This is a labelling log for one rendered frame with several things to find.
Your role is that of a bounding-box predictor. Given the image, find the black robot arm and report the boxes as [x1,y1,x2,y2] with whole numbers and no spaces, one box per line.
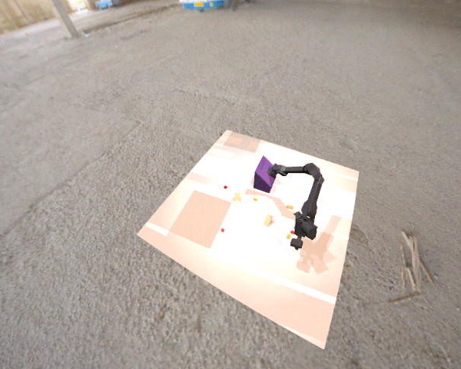
[267,163,324,241]

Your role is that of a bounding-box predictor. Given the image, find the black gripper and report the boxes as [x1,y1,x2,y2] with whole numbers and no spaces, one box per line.
[290,225,304,251]

